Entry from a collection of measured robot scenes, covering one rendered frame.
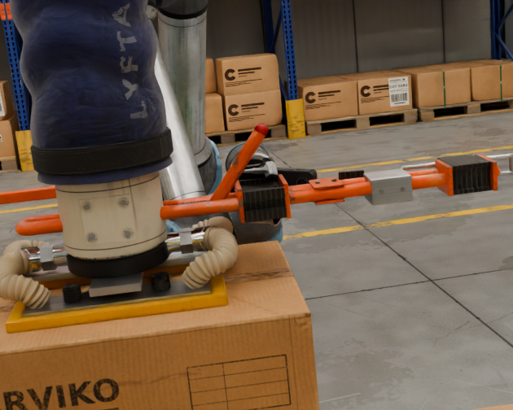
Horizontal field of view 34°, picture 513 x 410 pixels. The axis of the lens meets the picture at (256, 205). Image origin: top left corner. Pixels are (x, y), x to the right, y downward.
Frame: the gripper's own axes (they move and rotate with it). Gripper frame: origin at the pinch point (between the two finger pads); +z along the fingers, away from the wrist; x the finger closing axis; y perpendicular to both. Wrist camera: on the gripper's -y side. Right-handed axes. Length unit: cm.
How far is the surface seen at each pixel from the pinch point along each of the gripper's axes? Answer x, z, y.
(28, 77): 24.3, 5.0, 37.0
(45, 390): -19.9, 21.5, 38.6
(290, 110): -77, -713, -92
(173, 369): -19.1, 21.5, 19.8
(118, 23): 31.1, 8.2, 22.1
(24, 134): -71, -692, 172
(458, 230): -107, -324, -136
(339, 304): -107, -228, -47
